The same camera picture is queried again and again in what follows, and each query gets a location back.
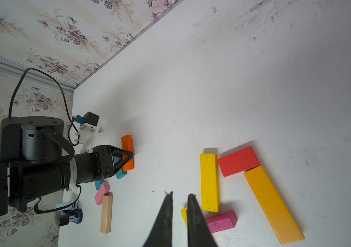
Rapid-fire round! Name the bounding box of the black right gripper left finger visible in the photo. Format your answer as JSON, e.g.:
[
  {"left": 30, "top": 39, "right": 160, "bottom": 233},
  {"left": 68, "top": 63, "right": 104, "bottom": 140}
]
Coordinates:
[{"left": 143, "top": 191, "right": 173, "bottom": 247}]

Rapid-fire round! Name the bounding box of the orange wooden block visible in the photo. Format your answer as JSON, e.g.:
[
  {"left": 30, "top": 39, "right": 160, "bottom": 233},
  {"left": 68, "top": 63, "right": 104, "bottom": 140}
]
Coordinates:
[{"left": 121, "top": 134, "right": 135, "bottom": 171}]

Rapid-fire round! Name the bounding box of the teal wooden block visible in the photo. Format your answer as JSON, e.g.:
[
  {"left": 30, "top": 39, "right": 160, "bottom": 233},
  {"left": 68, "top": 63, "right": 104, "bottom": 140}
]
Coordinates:
[
  {"left": 113, "top": 157, "right": 127, "bottom": 179},
  {"left": 94, "top": 180, "right": 105, "bottom": 190}
]

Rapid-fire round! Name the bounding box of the yellow short wooden block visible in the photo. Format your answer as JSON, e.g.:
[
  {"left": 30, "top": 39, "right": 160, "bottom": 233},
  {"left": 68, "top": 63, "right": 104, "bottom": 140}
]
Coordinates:
[{"left": 200, "top": 153, "right": 221, "bottom": 213}]

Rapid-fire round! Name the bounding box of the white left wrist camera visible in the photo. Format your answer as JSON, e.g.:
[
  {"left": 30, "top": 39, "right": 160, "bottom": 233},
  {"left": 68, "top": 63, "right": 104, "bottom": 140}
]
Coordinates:
[{"left": 73, "top": 112, "right": 107, "bottom": 153}]

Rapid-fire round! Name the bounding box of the light pink wooden block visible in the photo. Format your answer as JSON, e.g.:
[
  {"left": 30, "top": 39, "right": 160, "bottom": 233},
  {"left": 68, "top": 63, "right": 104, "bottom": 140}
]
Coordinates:
[{"left": 95, "top": 181, "right": 110, "bottom": 205}]

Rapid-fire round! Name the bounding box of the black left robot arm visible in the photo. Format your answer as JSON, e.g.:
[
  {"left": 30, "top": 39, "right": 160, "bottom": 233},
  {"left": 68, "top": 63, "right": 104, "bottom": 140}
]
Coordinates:
[{"left": 0, "top": 116, "right": 133, "bottom": 216}]

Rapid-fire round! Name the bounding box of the yellow long wooden block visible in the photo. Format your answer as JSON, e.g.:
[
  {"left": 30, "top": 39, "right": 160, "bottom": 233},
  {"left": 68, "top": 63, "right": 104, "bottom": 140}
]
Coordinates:
[{"left": 181, "top": 207, "right": 188, "bottom": 227}]

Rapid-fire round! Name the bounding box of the natural beige wooden block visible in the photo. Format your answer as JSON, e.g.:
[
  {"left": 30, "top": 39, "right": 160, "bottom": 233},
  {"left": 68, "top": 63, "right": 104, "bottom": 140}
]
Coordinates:
[{"left": 100, "top": 192, "right": 113, "bottom": 234}]

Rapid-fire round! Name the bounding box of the red wooden block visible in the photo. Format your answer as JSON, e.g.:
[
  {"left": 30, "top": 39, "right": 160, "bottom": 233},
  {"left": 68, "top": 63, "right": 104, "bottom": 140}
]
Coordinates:
[{"left": 218, "top": 146, "right": 260, "bottom": 178}]

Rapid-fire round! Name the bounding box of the amber long wooden block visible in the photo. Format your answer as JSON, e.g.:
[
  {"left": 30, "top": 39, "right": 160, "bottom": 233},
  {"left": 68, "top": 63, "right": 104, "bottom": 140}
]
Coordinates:
[{"left": 244, "top": 166, "right": 305, "bottom": 245}]

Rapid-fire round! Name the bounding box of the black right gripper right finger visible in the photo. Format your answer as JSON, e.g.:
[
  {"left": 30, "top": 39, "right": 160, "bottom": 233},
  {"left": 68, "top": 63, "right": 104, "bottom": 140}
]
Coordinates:
[{"left": 187, "top": 194, "right": 218, "bottom": 247}]

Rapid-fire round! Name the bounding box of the blue black small device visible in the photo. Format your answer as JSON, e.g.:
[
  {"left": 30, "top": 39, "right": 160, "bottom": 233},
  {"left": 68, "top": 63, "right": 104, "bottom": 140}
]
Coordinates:
[{"left": 54, "top": 201, "right": 83, "bottom": 227}]

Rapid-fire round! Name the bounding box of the magenta wooden block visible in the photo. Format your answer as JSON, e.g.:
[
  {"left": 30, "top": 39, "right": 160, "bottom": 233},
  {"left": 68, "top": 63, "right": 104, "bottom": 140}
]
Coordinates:
[{"left": 205, "top": 210, "right": 238, "bottom": 233}]

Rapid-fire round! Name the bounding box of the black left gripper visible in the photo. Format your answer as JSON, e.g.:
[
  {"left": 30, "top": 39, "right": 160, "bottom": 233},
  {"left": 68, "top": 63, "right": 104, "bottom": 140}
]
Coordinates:
[{"left": 74, "top": 145, "right": 133, "bottom": 183}]

